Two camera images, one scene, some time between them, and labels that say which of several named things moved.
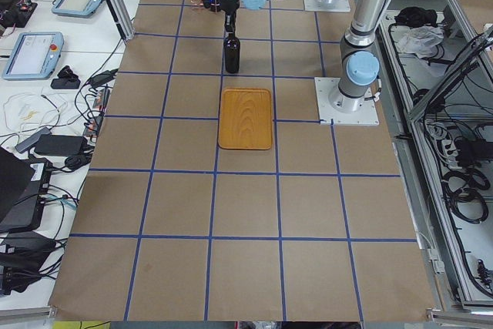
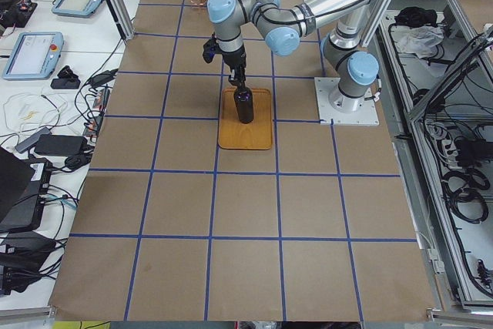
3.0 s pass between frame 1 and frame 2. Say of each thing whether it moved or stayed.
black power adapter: stayed
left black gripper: moved
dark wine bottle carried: moved
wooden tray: stayed
